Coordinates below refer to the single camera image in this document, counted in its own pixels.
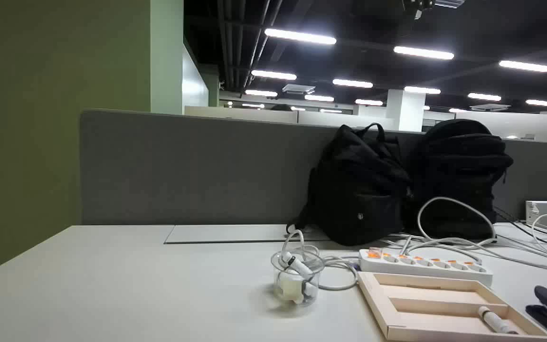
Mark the ceiling fluorescent light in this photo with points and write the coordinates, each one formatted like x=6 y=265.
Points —
x=542 y=103
x=369 y=102
x=352 y=83
x=320 y=98
x=525 y=65
x=301 y=37
x=261 y=92
x=422 y=90
x=485 y=98
x=274 y=75
x=424 y=52

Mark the gray office desk partition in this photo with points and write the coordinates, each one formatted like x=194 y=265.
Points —
x=190 y=172

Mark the black backpack with small logo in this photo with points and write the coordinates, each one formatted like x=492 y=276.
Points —
x=356 y=191

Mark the white square pillar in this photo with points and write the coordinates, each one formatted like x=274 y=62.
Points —
x=405 y=111

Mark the white power strip orange switches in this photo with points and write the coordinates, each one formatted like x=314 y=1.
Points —
x=413 y=273

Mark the black bulky backpack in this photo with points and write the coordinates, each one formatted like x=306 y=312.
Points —
x=456 y=172

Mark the light wooden compartment tray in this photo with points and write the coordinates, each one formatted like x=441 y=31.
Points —
x=407 y=316

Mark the white marker pen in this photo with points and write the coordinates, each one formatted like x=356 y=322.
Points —
x=496 y=322

